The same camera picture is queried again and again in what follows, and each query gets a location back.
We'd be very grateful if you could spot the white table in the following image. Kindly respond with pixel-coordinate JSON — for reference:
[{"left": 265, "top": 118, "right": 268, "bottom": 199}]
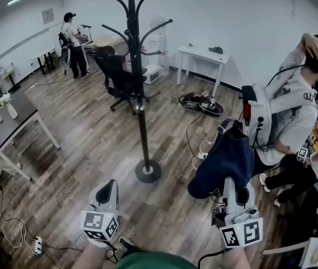
[{"left": 176, "top": 45, "right": 230, "bottom": 98}]

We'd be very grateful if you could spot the white water dispenser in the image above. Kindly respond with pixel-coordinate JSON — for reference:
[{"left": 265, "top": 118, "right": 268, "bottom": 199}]
[{"left": 144, "top": 15, "right": 169, "bottom": 67}]

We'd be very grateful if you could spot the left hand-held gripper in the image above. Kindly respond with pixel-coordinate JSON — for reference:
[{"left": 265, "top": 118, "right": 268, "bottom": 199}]
[{"left": 80, "top": 179, "right": 120, "bottom": 242}]

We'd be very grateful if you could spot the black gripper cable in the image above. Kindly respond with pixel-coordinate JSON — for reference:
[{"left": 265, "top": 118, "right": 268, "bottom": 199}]
[{"left": 197, "top": 247, "right": 232, "bottom": 267}]

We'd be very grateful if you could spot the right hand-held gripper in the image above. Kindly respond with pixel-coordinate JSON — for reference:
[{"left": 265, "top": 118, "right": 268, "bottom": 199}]
[{"left": 211, "top": 177, "right": 264, "bottom": 248}]

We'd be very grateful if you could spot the black armchair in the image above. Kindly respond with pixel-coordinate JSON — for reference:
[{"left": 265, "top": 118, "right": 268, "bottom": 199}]
[{"left": 279, "top": 179, "right": 318, "bottom": 245}]

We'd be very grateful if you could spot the person's right forearm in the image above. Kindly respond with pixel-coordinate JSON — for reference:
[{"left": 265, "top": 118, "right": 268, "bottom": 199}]
[{"left": 219, "top": 247, "right": 252, "bottom": 269}]

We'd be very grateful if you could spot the black leg table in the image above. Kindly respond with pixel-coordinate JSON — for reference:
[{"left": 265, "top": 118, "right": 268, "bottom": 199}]
[{"left": 31, "top": 46, "right": 57, "bottom": 76}]

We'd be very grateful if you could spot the white box appliance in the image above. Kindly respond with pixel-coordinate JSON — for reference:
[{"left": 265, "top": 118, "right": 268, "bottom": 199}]
[{"left": 142, "top": 64, "right": 163, "bottom": 85}]

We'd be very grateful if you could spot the person's left forearm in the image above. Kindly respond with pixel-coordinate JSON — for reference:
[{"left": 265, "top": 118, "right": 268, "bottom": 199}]
[{"left": 72, "top": 241, "right": 115, "bottom": 269}]

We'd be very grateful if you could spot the wall notice sheet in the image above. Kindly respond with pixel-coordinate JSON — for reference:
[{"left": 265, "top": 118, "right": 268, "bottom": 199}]
[{"left": 41, "top": 8, "right": 54, "bottom": 25}]

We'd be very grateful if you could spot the small side table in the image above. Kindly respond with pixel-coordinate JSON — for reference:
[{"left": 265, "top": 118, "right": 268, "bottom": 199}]
[{"left": 1, "top": 67, "right": 21, "bottom": 91}]

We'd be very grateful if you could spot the person's green shirt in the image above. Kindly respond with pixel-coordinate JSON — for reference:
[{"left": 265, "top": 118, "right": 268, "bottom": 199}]
[{"left": 116, "top": 250, "right": 199, "bottom": 269}]

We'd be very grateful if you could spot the white vase with flowers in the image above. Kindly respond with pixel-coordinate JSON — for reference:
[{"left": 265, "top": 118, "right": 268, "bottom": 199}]
[{"left": 0, "top": 92, "right": 18, "bottom": 120}]

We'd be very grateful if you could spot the black coat rack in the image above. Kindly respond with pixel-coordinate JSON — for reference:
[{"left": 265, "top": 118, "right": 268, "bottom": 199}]
[{"left": 92, "top": 0, "right": 174, "bottom": 184}]

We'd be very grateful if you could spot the pile of cables and devices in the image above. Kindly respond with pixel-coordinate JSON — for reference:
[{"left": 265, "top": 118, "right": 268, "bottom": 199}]
[{"left": 171, "top": 92, "right": 225, "bottom": 118}]

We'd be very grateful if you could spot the black desk lamp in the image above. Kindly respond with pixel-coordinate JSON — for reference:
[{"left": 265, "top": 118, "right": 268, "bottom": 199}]
[{"left": 80, "top": 24, "right": 94, "bottom": 44}]

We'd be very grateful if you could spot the black office chair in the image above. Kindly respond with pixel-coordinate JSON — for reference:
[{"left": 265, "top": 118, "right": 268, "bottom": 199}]
[{"left": 92, "top": 45, "right": 161, "bottom": 115}]

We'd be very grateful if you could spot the person's dark shoe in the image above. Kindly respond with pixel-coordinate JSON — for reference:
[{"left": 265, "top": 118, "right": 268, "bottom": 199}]
[{"left": 118, "top": 236, "right": 138, "bottom": 254}]

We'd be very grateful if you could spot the navy blue cap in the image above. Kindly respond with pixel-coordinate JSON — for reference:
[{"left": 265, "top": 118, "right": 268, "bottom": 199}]
[{"left": 187, "top": 118, "right": 255, "bottom": 200}]

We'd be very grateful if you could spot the wooden desk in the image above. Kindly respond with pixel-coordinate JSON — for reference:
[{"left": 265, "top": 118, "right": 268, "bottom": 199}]
[{"left": 80, "top": 37, "right": 129, "bottom": 57}]

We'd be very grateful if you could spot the grey top table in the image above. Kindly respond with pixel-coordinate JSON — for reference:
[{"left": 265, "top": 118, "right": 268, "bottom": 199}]
[{"left": 0, "top": 89, "right": 62, "bottom": 182}]

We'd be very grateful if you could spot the clear water bottle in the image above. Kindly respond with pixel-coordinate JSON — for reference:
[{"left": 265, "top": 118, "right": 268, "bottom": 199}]
[{"left": 158, "top": 50, "right": 171, "bottom": 77}]

